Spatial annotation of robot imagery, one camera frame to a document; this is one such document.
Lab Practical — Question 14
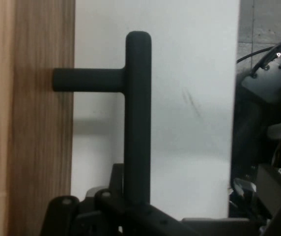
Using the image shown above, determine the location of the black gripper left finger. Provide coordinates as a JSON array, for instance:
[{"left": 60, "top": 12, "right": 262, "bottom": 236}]
[{"left": 40, "top": 195, "right": 118, "bottom": 236}]

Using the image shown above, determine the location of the black machine with cables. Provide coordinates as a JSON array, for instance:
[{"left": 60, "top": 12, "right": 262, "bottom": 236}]
[{"left": 228, "top": 34, "right": 281, "bottom": 236}]

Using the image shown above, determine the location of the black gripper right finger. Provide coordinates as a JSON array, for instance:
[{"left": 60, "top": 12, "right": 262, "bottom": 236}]
[{"left": 94, "top": 190, "right": 263, "bottom": 236}]

